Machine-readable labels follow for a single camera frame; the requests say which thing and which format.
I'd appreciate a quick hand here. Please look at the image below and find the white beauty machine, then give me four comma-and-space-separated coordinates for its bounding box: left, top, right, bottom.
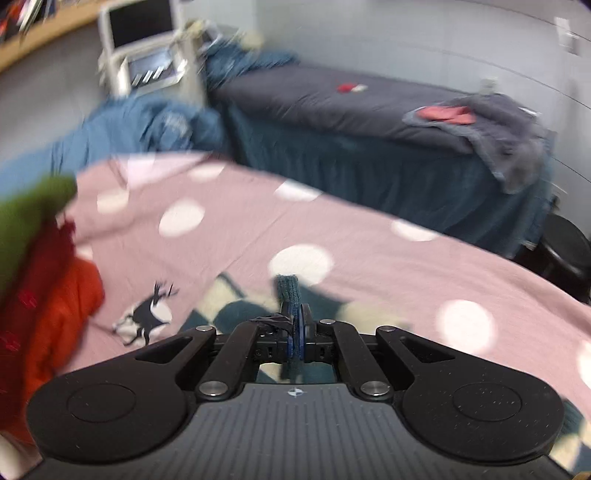
99, 32, 208, 100

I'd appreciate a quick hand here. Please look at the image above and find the teal and cream checkered sweater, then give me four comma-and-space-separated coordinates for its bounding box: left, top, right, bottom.
185, 272, 591, 474

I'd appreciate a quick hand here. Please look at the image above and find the blue duvet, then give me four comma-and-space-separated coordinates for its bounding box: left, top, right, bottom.
0, 95, 227, 186

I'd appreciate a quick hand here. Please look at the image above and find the black round stool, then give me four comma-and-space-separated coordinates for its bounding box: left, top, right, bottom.
536, 215, 591, 304

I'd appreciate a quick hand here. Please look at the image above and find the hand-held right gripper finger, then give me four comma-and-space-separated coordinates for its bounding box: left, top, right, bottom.
136, 302, 297, 400
296, 302, 456, 400

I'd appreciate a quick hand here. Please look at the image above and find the dark red buttoned garment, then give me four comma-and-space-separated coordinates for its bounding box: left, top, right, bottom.
0, 217, 77, 407

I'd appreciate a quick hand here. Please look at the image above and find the pink polka dot blanket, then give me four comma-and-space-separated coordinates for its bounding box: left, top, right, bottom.
0, 154, 591, 480

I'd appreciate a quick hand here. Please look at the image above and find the wooden shelf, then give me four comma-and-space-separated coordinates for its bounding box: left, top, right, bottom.
0, 0, 114, 73

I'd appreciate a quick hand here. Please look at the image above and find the grey towel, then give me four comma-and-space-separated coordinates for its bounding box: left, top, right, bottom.
402, 92, 553, 195

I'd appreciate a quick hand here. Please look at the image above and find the white wall plate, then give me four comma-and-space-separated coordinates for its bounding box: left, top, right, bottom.
554, 16, 583, 57

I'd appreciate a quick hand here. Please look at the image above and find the massage bed with grey sheet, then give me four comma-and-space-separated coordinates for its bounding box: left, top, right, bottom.
208, 62, 557, 259

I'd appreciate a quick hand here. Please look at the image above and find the orange garment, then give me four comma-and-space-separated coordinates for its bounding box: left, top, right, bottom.
18, 257, 106, 408

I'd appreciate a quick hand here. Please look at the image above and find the green fleece garment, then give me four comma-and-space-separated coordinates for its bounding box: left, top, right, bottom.
0, 175, 78, 296

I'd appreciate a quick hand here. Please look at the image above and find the crumpled teal cloth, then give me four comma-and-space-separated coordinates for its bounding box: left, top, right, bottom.
203, 37, 299, 91

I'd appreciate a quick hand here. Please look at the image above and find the white framed monitor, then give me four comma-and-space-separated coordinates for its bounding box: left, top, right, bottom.
99, 0, 181, 54

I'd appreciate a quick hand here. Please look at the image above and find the red cloth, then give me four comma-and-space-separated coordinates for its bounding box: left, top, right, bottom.
416, 105, 476, 126

